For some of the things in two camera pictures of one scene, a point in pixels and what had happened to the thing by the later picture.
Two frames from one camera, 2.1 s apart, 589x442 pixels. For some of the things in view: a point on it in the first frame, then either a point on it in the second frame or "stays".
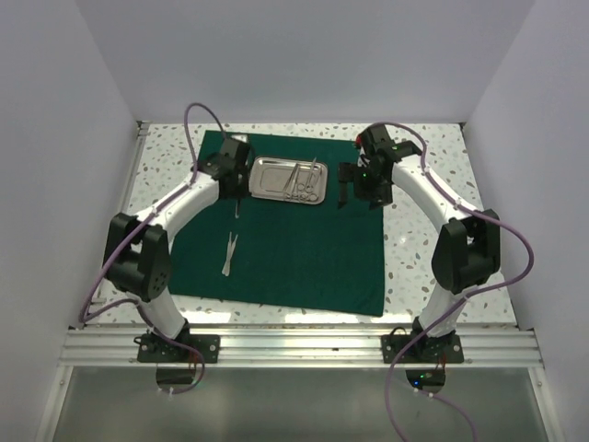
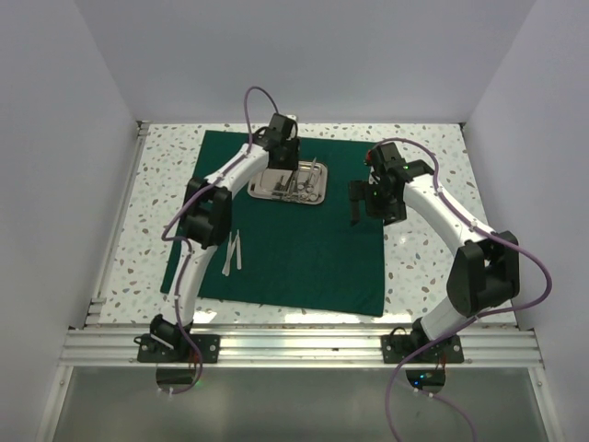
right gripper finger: x=346 y=172 to x=358 y=190
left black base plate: x=153 y=348 stays
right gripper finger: x=342 y=193 to x=354 y=212
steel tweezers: x=230 y=252 stays
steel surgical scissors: x=308 y=191 stays
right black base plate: x=424 y=349 stays
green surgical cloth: x=317 y=257 stays
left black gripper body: x=243 y=168 to x=289 y=160
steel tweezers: x=226 y=268 stays
